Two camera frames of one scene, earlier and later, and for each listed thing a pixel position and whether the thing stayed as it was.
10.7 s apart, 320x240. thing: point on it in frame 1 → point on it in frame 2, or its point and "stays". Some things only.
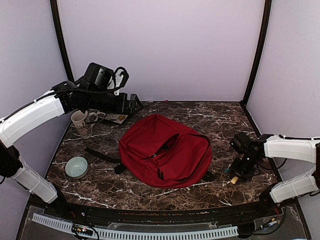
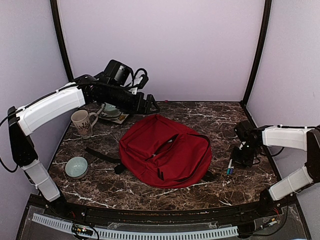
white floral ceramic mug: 83,122 stays
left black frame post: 54,7 stays
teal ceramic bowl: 76,167 stays
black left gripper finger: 135,104 → 151,105
